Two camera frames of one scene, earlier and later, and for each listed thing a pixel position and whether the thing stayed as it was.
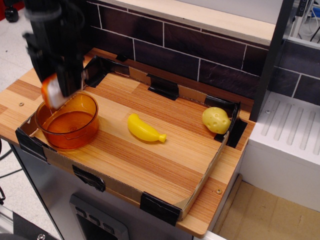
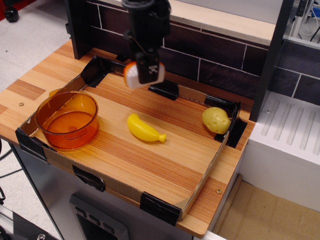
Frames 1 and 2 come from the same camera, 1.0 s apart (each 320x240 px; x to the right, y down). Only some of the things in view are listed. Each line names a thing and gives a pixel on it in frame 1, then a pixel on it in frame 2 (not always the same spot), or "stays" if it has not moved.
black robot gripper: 56,41 to 149,22
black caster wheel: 11,14 stays
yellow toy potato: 216,119 stays
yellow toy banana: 144,130 stays
